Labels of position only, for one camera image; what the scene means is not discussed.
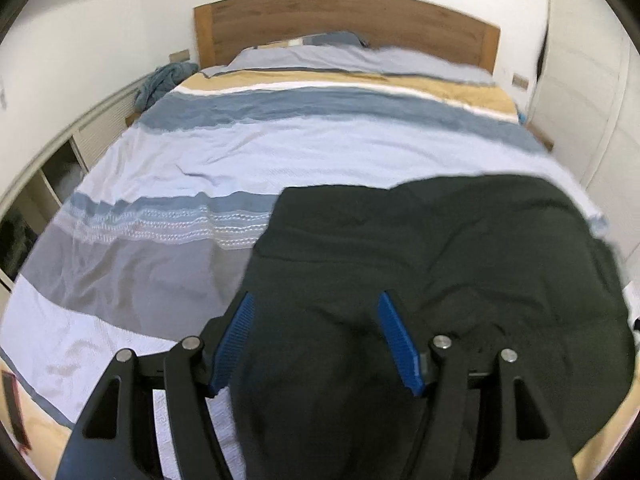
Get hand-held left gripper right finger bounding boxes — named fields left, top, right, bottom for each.
left=376, top=291, right=576, bottom=480

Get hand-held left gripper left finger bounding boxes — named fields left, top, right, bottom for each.
left=54, top=291, right=256, bottom=480

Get black puffer coat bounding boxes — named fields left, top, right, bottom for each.
left=230, top=174, right=636, bottom=480

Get dark clothes in shelf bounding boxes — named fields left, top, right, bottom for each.
left=0, top=207, right=41, bottom=281

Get bed with striped duvet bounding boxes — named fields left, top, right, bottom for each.
left=0, top=42, right=636, bottom=480

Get white bedding in shelf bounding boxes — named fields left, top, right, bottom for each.
left=52, top=165, right=89, bottom=206

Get phone in red case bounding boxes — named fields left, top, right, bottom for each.
left=1, top=370, right=32, bottom=448

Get low white shelf cabinet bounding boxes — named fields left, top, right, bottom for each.
left=0, top=72, right=161, bottom=291

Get crumpled teal cloth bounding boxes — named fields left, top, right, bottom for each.
left=134, top=62, right=199, bottom=111

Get white wardrobe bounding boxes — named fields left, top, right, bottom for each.
left=530, top=0, right=640, bottom=286

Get grey-blue pillow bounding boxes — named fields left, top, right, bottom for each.
left=295, top=31, right=371, bottom=50

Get wooden bed headboard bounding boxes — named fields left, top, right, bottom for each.
left=193, top=0, right=502, bottom=81

